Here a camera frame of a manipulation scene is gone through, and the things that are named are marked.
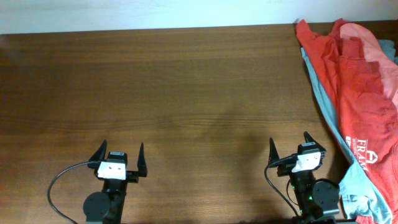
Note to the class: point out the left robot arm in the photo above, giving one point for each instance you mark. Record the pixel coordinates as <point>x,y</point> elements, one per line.
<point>106,206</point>

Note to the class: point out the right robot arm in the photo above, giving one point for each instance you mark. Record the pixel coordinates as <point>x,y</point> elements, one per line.
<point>317,199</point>

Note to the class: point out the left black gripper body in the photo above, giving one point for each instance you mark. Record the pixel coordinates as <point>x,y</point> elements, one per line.
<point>132,177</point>

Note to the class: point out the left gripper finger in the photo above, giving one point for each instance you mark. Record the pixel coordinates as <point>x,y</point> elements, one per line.
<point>99,155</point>
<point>141,162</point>

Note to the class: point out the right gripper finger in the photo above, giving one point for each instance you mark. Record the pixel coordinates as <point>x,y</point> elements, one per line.
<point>309,139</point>
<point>273,154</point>

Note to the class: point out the salmon pink t-shirt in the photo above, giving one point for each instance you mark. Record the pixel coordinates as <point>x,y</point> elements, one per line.
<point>373,53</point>

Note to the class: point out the light blue t-shirt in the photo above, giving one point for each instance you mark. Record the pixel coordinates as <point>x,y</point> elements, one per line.
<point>357,189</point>

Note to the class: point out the orange printed t-shirt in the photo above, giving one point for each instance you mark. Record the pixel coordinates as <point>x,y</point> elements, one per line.
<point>357,102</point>

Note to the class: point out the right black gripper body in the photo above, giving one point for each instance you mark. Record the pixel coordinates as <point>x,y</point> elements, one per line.
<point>285,168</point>

